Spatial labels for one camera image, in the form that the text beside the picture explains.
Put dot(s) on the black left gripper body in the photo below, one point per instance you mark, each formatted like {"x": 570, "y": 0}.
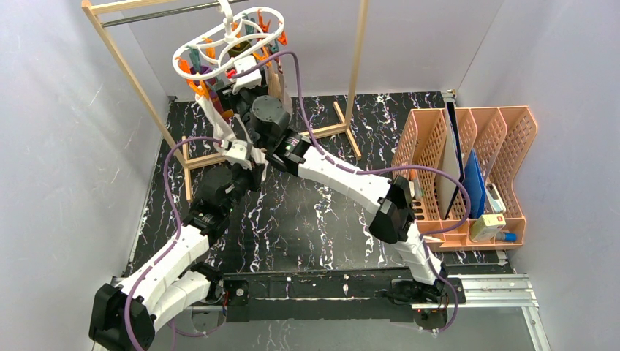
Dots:
{"x": 254, "y": 171}

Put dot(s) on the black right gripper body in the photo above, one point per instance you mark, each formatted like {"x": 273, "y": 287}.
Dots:
{"x": 229, "y": 91}

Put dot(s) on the white fluffy sock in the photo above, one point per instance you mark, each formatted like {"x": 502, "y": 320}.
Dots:
{"x": 223, "y": 131}

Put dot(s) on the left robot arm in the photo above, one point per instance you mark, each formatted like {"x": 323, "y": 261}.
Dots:
{"x": 127, "y": 316}

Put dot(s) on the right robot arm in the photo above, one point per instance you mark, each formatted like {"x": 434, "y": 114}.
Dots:
{"x": 271, "y": 141}

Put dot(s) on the white plastic clip hanger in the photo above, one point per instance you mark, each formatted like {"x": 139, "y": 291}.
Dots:
{"x": 246, "y": 33}

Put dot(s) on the beige purple striped sock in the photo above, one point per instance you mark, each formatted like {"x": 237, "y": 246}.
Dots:
{"x": 277, "y": 86}

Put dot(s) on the metal hanging rod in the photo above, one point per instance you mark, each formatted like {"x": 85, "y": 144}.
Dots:
{"x": 160, "y": 14}

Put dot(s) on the white board in organizer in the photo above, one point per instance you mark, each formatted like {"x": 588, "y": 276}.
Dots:
{"x": 451, "y": 163}

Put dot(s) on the blue folder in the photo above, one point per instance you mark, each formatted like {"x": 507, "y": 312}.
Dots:
{"x": 474, "y": 184}

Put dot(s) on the small yellow white box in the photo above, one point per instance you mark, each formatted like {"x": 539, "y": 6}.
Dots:
{"x": 486, "y": 227}

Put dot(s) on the orange plastic desk organizer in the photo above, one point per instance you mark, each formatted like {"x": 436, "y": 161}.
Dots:
{"x": 494, "y": 141}

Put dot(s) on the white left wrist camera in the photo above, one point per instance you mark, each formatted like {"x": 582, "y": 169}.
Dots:
{"x": 237, "y": 152}

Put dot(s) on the wooden clothes rack frame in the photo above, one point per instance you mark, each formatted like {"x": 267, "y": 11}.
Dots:
{"x": 344, "y": 126}

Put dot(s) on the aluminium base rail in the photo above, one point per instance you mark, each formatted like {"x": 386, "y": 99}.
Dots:
{"x": 366, "y": 285}

